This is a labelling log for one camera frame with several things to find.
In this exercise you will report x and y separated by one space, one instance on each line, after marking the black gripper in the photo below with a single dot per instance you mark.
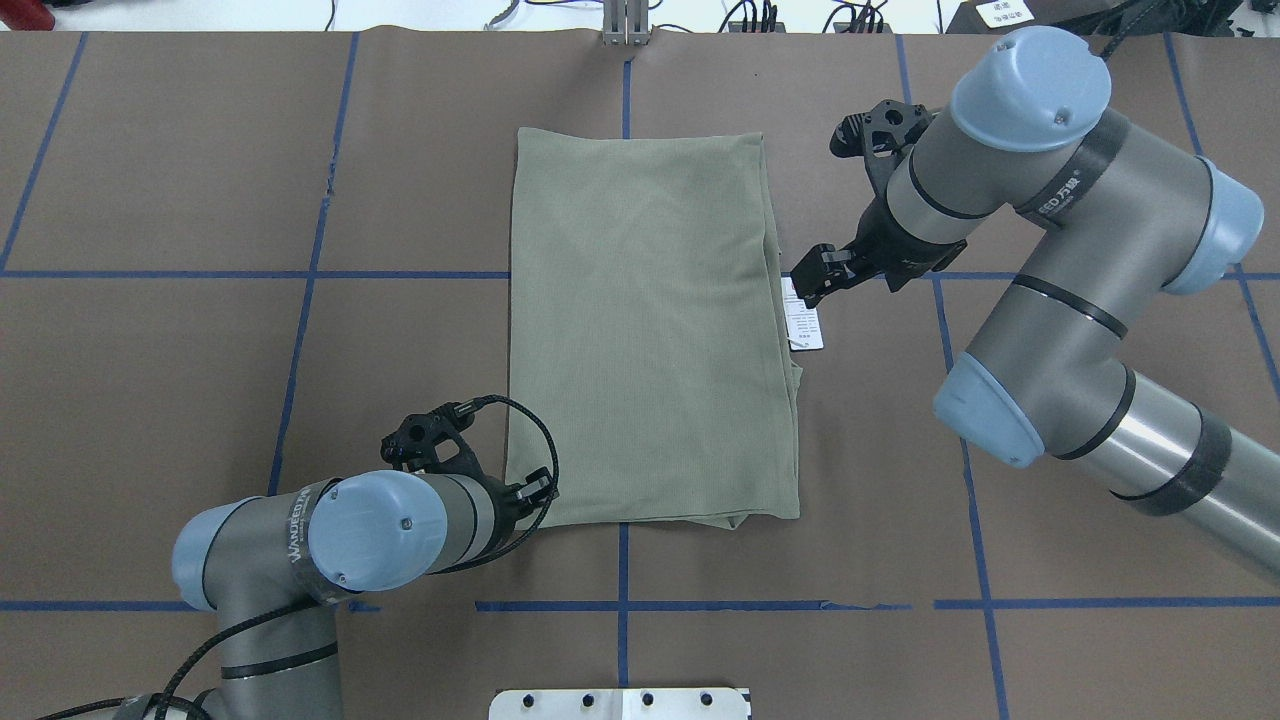
886 240
505 503

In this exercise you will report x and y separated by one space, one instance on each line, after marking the white paper hang tag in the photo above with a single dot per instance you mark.
802 323

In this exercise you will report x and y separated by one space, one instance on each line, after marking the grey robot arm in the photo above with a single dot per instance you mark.
274 569
1125 216

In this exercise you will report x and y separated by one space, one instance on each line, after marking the green long-sleeve shirt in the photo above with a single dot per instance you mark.
647 327

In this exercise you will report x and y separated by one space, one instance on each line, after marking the aluminium camera post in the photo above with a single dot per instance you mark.
626 22

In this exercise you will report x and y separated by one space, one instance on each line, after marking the red cylindrical bottle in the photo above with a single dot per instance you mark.
26 15

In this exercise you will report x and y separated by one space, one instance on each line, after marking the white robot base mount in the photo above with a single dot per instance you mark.
623 703

